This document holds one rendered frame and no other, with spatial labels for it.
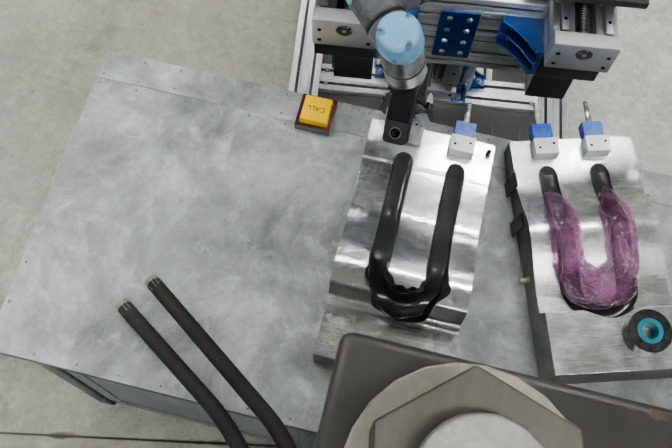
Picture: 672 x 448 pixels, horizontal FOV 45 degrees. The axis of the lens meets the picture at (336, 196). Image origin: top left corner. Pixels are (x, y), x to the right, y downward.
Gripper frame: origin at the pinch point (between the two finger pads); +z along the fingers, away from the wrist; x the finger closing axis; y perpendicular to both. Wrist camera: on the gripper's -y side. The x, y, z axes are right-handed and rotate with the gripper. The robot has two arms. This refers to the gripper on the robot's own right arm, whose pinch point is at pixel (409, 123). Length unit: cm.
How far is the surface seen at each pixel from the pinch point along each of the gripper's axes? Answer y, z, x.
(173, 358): -55, -4, 33
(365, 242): -25.7, -1.5, 3.1
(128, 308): -48, -2, 46
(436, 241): -21.7, 3.7, -9.6
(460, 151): -2.5, 4.2, -10.7
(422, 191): -11.9, 5.0, -4.8
